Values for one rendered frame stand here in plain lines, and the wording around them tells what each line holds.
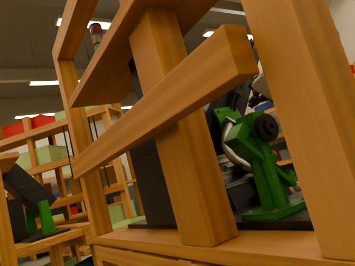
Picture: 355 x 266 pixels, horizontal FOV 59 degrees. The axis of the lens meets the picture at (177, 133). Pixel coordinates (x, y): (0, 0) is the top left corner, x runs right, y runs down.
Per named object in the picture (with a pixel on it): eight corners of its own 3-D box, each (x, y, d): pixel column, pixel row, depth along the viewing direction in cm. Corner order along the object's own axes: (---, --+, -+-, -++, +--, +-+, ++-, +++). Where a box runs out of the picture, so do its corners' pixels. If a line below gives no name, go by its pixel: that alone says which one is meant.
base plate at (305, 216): (196, 205, 178) (195, 201, 178) (410, 182, 85) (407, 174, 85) (128, 228, 156) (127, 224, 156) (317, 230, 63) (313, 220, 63)
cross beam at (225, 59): (83, 177, 161) (80, 160, 163) (260, 73, 52) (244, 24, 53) (74, 179, 159) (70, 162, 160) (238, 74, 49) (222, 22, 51)
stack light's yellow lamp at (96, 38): (104, 48, 129) (101, 38, 130) (107, 42, 125) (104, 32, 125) (92, 48, 126) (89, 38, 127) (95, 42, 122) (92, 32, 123)
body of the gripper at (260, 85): (302, 69, 92) (278, 93, 101) (274, 51, 91) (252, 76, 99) (300, 85, 87) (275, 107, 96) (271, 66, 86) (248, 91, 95)
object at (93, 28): (101, 38, 130) (99, 28, 130) (104, 32, 125) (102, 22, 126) (89, 38, 127) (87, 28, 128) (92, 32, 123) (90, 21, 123)
